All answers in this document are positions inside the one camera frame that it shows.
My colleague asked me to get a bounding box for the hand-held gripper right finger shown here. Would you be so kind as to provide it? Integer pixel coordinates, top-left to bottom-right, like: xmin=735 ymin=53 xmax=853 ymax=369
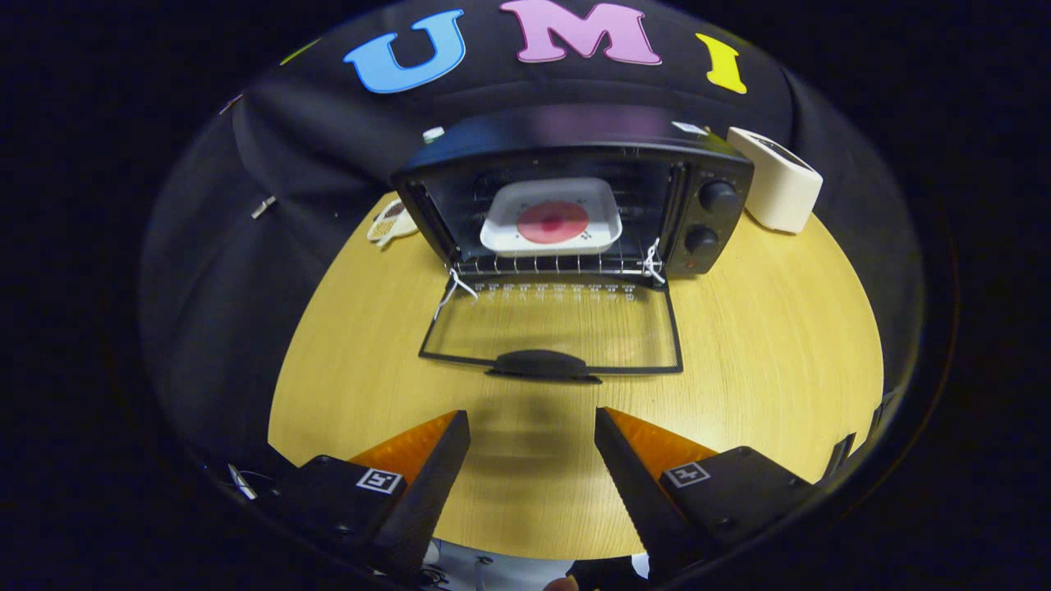
xmin=594 ymin=406 xmax=817 ymax=580

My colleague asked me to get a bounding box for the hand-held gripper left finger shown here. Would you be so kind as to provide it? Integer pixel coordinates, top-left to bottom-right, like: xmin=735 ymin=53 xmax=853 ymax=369
xmin=275 ymin=410 xmax=472 ymax=580

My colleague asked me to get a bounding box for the white square plate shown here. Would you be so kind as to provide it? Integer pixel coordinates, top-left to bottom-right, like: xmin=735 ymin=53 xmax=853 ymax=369
xmin=480 ymin=177 xmax=624 ymax=258

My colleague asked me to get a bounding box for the pink round food slice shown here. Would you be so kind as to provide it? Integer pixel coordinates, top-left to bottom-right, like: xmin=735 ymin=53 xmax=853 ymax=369
xmin=516 ymin=201 xmax=590 ymax=245

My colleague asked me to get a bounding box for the black toaster oven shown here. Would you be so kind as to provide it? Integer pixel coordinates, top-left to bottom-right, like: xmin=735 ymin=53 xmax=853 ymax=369
xmin=390 ymin=104 xmax=755 ymax=385

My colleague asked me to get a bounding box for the white pop-up toaster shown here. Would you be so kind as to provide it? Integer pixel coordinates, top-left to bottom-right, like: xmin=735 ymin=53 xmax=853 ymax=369
xmin=727 ymin=126 xmax=824 ymax=236

